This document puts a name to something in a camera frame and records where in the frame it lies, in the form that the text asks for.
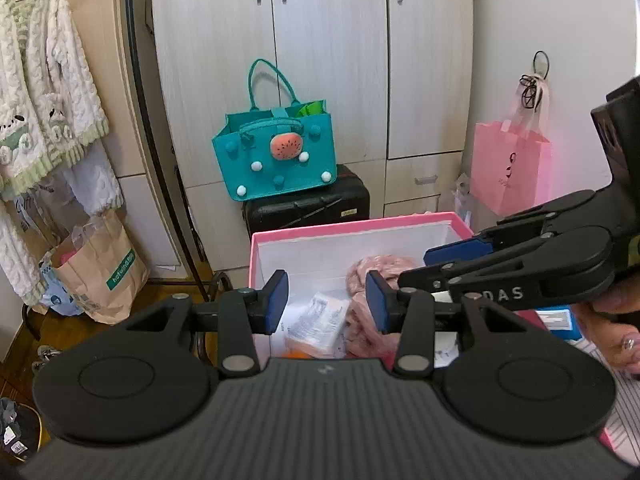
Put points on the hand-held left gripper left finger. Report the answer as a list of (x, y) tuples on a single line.
[(277, 302)]

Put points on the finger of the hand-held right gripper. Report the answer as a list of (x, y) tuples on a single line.
[(525, 262), (457, 252)]

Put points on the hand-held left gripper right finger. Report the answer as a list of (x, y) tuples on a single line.
[(376, 305)]

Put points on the pink floral fabric plush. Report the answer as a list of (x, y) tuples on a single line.
[(370, 270)]

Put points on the white labelled snack packet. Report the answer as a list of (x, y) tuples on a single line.
[(317, 322)]

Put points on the orange plush ball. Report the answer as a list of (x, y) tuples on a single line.
[(302, 354)]

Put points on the pink cardboard box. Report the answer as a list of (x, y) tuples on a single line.
[(310, 255)]

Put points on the blue wet wipes pack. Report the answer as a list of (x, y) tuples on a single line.
[(560, 325)]

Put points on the person's right hand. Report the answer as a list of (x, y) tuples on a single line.
[(615, 340)]

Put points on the clear plastic bag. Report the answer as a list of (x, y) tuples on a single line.
[(462, 200)]

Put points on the pink paper bag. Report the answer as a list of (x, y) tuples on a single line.
[(510, 170)]

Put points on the black suitcase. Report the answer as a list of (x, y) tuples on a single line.
[(300, 205)]

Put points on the teal felt tote bag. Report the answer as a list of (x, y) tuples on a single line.
[(275, 160)]

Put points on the brown paper bag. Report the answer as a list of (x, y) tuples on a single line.
[(100, 270)]

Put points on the black clothes rack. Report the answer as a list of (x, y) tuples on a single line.
[(160, 135)]

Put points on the blue white plastic bag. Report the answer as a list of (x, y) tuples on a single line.
[(60, 290)]

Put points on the white wardrobe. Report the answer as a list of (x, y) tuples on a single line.
[(325, 60)]

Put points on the yellow black container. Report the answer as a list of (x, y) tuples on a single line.
[(17, 430)]

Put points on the white green knit cardigan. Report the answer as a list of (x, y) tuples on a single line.
[(40, 85)]

